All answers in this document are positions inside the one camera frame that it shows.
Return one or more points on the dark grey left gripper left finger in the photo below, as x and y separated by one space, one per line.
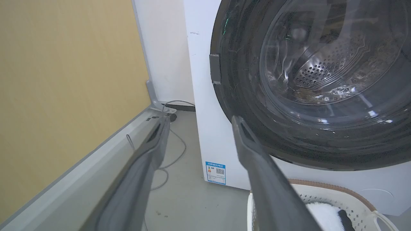
128 192

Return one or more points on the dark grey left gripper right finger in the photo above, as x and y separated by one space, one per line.
273 192

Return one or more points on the black round washing machine door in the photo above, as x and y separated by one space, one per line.
244 96

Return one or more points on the white washing machine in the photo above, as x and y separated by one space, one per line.
218 128

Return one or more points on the white and black plush toy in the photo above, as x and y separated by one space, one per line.
327 216

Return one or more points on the blue energy label sticker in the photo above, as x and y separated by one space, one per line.
215 173

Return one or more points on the white plastic laundry basket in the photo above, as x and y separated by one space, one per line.
356 205

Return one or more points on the grey metal corner bracket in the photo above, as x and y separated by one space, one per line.
154 98

